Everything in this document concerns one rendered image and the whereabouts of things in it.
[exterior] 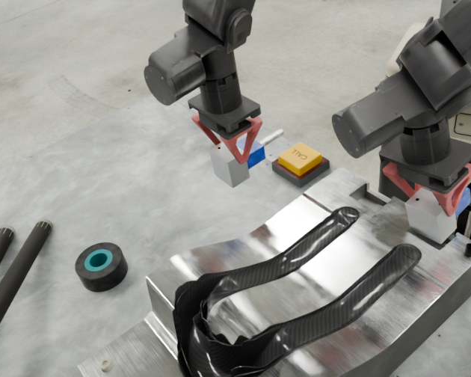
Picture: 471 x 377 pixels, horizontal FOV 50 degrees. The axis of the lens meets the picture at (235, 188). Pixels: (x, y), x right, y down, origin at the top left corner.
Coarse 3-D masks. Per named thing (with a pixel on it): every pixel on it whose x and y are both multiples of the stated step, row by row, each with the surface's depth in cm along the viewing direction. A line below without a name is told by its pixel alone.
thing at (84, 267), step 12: (84, 252) 84; (96, 252) 84; (108, 252) 84; (120, 252) 83; (84, 264) 82; (96, 264) 85; (108, 264) 82; (120, 264) 82; (84, 276) 80; (96, 276) 80; (108, 276) 80; (120, 276) 82; (96, 288) 81; (108, 288) 82
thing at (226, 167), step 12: (276, 132) 84; (240, 144) 82; (264, 144) 83; (216, 156) 79; (228, 156) 78; (252, 156) 80; (264, 156) 82; (216, 168) 81; (228, 168) 77; (240, 168) 79; (228, 180) 80; (240, 180) 80
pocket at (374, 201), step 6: (360, 186) 79; (366, 186) 79; (354, 192) 78; (360, 192) 80; (366, 192) 80; (372, 192) 79; (354, 198) 79; (360, 198) 80; (366, 198) 80; (372, 198) 80; (378, 198) 78; (384, 198) 78; (366, 204) 79; (372, 204) 79; (378, 204) 79; (384, 204) 78
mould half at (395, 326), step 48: (336, 192) 78; (240, 240) 74; (288, 240) 73; (336, 240) 72; (384, 240) 70; (288, 288) 66; (336, 288) 66; (432, 288) 63; (144, 336) 67; (336, 336) 59; (384, 336) 60
